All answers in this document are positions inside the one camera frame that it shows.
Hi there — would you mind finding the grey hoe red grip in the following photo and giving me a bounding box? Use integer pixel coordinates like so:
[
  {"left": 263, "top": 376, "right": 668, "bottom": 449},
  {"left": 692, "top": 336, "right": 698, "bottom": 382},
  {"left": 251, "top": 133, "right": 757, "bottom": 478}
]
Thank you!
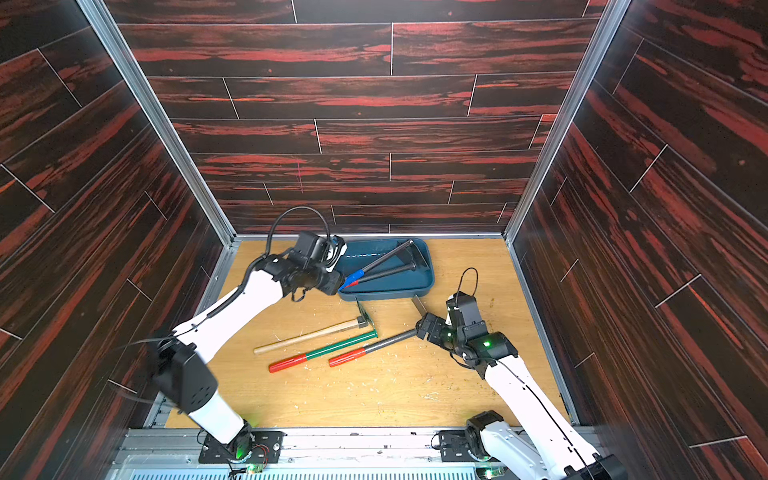
[
  {"left": 328, "top": 298, "right": 423, "bottom": 368},
  {"left": 354, "top": 240, "right": 428, "bottom": 286}
]

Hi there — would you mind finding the chrome hoe blue grip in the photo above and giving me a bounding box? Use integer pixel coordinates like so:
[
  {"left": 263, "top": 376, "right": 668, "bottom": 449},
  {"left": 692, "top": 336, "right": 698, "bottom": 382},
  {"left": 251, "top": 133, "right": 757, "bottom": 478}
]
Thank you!
[{"left": 340, "top": 239, "right": 414, "bottom": 290}]

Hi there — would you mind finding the green handle red tip hoe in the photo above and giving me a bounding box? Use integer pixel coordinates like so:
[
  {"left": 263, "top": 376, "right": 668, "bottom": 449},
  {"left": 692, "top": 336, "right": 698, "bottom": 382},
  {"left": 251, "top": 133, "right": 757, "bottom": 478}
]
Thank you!
[{"left": 268, "top": 329, "right": 378, "bottom": 373}]

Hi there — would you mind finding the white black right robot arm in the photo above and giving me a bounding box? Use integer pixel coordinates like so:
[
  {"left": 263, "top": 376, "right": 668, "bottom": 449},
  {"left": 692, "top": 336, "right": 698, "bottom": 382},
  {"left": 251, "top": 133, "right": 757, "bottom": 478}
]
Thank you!
[{"left": 413, "top": 291, "right": 629, "bottom": 479}]

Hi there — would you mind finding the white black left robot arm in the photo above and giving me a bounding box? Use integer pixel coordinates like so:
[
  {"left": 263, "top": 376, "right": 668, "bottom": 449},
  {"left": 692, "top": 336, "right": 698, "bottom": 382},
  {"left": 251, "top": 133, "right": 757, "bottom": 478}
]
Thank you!
[{"left": 150, "top": 232, "right": 346, "bottom": 460}]

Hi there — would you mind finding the teal plastic storage box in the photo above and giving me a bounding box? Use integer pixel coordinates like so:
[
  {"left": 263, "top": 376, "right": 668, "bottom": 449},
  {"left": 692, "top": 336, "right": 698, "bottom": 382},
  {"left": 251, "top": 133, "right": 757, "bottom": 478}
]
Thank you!
[{"left": 336, "top": 238, "right": 435, "bottom": 301}]

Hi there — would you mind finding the wooden handle hammer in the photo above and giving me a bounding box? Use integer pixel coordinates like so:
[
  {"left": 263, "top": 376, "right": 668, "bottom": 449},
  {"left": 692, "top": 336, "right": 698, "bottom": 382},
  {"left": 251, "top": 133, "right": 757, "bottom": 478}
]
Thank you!
[{"left": 253, "top": 304, "right": 373, "bottom": 355}]

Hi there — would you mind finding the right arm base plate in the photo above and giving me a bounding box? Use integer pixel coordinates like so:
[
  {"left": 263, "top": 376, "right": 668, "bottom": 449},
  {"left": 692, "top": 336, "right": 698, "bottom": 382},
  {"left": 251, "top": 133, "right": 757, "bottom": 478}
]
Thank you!
[{"left": 430, "top": 427, "right": 519, "bottom": 464}]

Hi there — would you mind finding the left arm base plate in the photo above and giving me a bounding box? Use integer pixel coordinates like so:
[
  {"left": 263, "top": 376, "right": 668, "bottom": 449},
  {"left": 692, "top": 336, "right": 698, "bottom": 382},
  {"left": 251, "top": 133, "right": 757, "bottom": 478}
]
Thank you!
[{"left": 198, "top": 430, "right": 285, "bottom": 466}]

